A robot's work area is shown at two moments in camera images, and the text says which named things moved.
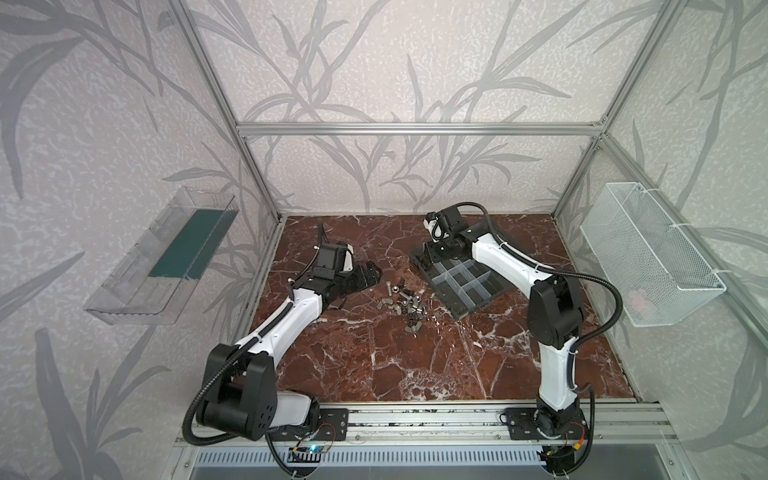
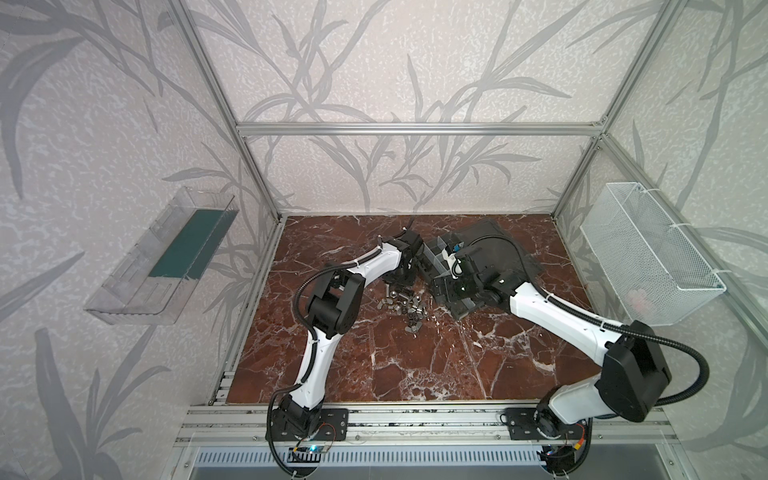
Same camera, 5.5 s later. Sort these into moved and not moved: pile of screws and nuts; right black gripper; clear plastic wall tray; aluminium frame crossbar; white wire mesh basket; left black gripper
Moved: left black gripper; right black gripper
Not moved: clear plastic wall tray; pile of screws and nuts; white wire mesh basket; aluminium frame crossbar
